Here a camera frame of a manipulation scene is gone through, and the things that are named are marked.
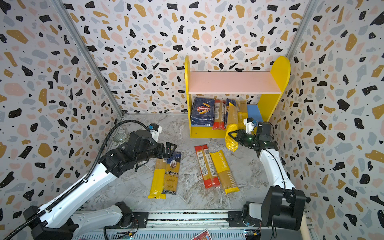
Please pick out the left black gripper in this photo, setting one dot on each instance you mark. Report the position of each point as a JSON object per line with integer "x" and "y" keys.
{"x": 163, "y": 154}

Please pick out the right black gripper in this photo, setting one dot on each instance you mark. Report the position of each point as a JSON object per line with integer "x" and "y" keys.
{"x": 240, "y": 138}

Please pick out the yellow pastatime spaghetti bag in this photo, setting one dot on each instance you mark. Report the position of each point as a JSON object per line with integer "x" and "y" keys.
{"x": 223, "y": 170}
{"x": 242, "y": 113}

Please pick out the blue Barilla spaghetti box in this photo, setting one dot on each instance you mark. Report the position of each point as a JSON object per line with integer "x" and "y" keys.
{"x": 228, "y": 102}

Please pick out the blue Barilla rigatoni box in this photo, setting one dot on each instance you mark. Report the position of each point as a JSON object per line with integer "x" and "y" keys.
{"x": 203, "y": 112}

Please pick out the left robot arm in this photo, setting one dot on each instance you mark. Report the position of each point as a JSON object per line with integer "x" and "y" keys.
{"x": 58, "y": 219}

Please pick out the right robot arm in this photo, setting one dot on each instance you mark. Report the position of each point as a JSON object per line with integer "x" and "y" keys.
{"x": 283, "y": 206}

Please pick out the dark blue Ankara spaghetti bag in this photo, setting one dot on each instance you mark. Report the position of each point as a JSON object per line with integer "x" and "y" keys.
{"x": 172, "y": 174}

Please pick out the white ribbed ceramic cup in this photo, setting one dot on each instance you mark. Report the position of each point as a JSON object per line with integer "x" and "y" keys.
{"x": 120, "y": 138}

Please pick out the red spaghetti bag with barcode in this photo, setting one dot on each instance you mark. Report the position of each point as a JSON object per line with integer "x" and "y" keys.
{"x": 209, "y": 174}

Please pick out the red printed card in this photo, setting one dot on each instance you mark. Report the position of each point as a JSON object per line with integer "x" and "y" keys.
{"x": 204, "y": 235}

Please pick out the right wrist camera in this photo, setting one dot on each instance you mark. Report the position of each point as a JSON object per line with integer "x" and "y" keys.
{"x": 249, "y": 124}

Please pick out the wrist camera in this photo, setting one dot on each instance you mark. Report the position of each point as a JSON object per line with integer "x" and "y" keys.
{"x": 249, "y": 124}
{"x": 155, "y": 129}

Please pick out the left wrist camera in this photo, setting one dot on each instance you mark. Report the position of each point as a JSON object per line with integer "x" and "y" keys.
{"x": 155, "y": 129}

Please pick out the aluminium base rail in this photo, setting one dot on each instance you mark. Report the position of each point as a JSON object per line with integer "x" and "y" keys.
{"x": 184, "y": 225}

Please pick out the beige recorder flute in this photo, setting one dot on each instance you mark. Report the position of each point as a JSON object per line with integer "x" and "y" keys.
{"x": 305, "y": 229}

